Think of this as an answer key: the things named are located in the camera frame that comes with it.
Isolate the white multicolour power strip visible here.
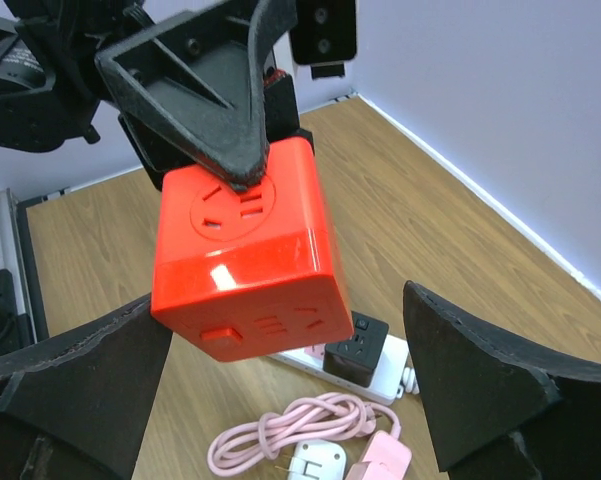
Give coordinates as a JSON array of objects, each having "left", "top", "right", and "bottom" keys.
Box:
[{"left": 270, "top": 334, "right": 420, "bottom": 406}]

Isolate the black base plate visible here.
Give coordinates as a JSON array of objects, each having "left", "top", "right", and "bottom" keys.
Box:
[{"left": 12, "top": 195, "right": 49, "bottom": 342}]

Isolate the red cube socket plug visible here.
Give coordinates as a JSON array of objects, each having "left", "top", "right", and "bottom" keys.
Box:
[{"left": 150, "top": 137, "right": 353, "bottom": 362}]

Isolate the white power strip cord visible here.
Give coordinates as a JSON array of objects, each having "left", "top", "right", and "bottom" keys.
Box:
[{"left": 394, "top": 367, "right": 424, "bottom": 399}]

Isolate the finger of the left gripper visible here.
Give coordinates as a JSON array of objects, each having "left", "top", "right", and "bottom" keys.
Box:
[
  {"left": 117, "top": 69, "right": 315, "bottom": 194},
  {"left": 95, "top": 1, "right": 297, "bottom": 190}
]

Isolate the pink power strip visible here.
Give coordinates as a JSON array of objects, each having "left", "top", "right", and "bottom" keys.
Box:
[{"left": 345, "top": 431, "right": 412, "bottom": 480}]

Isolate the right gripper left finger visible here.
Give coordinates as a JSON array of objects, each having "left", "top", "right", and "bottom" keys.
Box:
[{"left": 0, "top": 296, "right": 172, "bottom": 479}]

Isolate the aluminium frame rail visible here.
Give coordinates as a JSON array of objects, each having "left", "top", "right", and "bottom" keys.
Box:
[{"left": 0, "top": 189, "right": 36, "bottom": 344}]

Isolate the white plug adapter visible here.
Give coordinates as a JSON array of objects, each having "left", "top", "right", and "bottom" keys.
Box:
[{"left": 286, "top": 439, "right": 347, "bottom": 480}]

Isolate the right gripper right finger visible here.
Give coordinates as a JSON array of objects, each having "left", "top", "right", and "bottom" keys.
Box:
[{"left": 403, "top": 281, "right": 601, "bottom": 479}]

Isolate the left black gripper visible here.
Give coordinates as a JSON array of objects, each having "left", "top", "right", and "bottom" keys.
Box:
[{"left": 0, "top": 0, "right": 152, "bottom": 153}]

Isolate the black cube socket plug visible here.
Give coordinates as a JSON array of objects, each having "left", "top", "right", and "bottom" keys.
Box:
[{"left": 323, "top": 312, "right": 389, "bottom": 387}]

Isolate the pink coiled cable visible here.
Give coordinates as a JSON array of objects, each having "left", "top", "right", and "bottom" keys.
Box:
[{"left": 207, "top": 392, "right": 401, "bottom": 474}]

